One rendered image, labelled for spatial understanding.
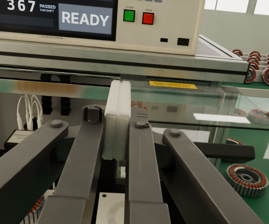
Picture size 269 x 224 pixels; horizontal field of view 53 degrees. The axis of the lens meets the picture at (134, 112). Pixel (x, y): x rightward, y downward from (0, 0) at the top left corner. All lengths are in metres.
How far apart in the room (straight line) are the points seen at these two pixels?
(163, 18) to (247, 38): 7.02
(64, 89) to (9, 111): 0.27
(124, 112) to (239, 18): 7.27
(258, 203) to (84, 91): 0.54
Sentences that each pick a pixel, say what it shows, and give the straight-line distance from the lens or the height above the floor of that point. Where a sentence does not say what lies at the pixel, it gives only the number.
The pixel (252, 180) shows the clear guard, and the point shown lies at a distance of 0.40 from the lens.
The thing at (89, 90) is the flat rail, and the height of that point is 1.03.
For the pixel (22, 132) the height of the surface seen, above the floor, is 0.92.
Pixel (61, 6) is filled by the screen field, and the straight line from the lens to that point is 0.58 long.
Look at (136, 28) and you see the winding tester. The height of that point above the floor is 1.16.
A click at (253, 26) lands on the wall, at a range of 7.57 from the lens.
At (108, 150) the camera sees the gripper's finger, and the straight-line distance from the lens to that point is 0.16.
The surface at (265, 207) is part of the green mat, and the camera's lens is 0.81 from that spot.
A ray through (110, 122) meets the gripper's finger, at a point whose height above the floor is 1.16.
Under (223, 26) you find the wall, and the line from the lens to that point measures 7.29.
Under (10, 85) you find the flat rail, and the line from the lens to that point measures 0.61.
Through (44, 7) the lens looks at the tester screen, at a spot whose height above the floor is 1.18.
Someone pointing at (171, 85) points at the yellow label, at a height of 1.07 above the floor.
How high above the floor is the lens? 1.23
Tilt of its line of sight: 24 degrees down
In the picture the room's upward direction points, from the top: 6 degrees clockwise
